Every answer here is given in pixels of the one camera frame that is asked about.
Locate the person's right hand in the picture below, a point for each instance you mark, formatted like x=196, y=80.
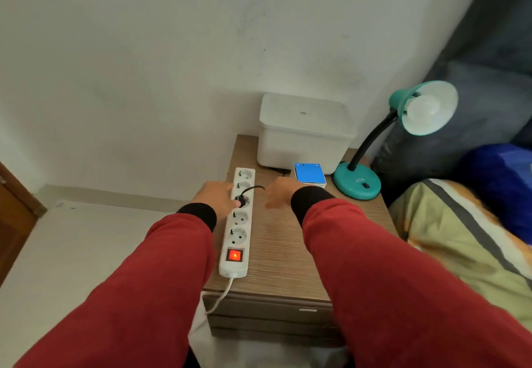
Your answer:
x=284, y=191

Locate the person's left hand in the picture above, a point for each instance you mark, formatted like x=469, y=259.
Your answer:
x=214, y=197

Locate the person's right fingers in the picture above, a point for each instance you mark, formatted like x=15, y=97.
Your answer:
x=272, y=197

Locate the person's left fingers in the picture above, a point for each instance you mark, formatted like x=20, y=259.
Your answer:
x=230, y=202

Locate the person's left forearm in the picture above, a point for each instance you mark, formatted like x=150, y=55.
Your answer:
x=141, y=293

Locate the person's right forearm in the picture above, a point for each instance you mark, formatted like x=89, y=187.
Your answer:
x=395, y=288

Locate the white power strip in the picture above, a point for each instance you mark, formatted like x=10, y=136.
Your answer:
x=237, y=239

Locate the small blue and white box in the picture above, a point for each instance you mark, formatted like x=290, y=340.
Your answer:
x=309, y=173

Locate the wooden nightstand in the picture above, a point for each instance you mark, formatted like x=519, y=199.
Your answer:
x=274, y=255

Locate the white lidded storage box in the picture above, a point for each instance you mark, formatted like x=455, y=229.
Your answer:
x=303, y=135

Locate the teal desk lamp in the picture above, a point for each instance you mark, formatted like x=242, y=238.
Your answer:
x=357, y=180

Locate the white light bulb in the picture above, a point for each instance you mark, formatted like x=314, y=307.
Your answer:
x=424, y=110

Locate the yellow-green striped blanket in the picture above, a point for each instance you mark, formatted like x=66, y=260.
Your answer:
x=461, y=234

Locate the brown wooden door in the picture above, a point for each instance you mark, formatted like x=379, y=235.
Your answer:
x=14, y=222

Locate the dark grey pillow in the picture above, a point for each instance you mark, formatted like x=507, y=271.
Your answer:
x=478, y=122

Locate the blue pillow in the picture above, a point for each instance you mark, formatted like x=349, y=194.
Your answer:
x=498, y=185

